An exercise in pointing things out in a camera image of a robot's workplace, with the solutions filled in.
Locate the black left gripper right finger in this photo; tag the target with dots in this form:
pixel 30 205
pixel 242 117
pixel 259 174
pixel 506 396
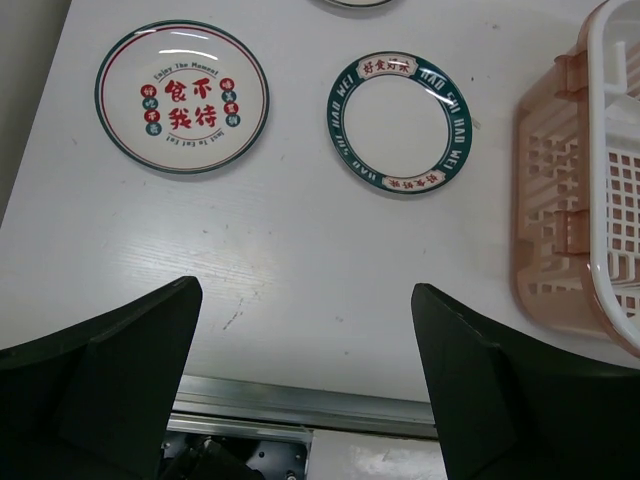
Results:
pixel 509 406

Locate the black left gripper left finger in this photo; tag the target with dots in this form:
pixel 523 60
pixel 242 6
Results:
pixel 92 401

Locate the white plate red Chinese characters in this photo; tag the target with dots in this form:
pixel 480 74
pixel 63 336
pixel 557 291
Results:
pixel 182 97

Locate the white plate orange sunburst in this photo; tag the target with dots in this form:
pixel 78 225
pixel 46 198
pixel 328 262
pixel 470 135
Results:
pixel 359 4

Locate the white dish rack basket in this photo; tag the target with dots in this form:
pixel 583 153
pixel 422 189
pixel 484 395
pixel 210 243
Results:
pixel 613 76

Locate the aluminium table edge rail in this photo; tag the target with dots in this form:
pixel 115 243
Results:
pixel 310 408

